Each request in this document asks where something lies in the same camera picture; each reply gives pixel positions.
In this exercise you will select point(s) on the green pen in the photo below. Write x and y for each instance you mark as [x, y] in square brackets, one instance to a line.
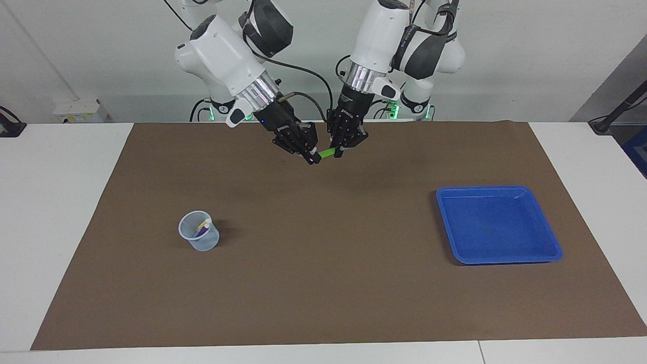
[326, 152]

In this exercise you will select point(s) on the black table clamp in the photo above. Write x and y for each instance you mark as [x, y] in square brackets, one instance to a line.
[10, 126]

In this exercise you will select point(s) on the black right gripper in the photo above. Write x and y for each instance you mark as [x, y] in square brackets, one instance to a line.
[280, 121]

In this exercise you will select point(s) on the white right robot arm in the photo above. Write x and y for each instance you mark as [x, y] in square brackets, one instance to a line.
[222, 55]

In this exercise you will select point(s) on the black stand pole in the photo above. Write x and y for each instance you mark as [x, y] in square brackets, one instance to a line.
[616, 108]

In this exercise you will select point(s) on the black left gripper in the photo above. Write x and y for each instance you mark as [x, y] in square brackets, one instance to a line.
[350, 108]

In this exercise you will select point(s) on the translucent plastic cup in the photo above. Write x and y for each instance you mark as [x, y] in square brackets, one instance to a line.
[204, 242]

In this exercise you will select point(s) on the blue plastic tray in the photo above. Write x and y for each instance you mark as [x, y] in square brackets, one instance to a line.
[498, 227]

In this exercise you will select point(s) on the blue box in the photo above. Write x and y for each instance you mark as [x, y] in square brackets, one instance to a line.
[638, 151]

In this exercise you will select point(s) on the purple pen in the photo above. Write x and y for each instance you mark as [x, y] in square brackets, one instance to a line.
[201, 231]

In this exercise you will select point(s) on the brown table mat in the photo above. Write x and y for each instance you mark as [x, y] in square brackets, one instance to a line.
[323, 253]

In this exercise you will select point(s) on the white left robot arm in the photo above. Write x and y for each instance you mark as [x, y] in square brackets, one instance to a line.
[384, 35]

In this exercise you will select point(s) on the yellow pen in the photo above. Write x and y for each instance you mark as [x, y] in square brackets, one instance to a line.
[205, 223]

